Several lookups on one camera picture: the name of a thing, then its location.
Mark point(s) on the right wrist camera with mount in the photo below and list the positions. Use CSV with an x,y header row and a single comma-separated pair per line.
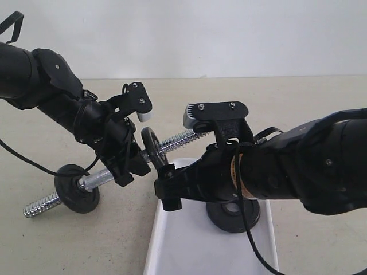
x,y
218,114

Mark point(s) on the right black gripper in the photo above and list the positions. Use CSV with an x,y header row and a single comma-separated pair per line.
x,y
237,168

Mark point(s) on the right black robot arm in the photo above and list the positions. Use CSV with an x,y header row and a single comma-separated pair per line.
x,y
321,163

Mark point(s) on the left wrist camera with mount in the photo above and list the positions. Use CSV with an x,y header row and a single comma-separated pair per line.
x,y
133,98

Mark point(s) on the chrome threaded dumbbell bar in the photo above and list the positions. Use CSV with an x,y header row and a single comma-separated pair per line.
x,y
90,182

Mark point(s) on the black weight plate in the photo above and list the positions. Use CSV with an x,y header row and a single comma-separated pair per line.
x,y
228,217

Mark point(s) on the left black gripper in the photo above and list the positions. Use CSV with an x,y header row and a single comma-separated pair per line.
x,y
91,122

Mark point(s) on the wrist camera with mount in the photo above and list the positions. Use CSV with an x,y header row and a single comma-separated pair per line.
x,y
218,114
133,98

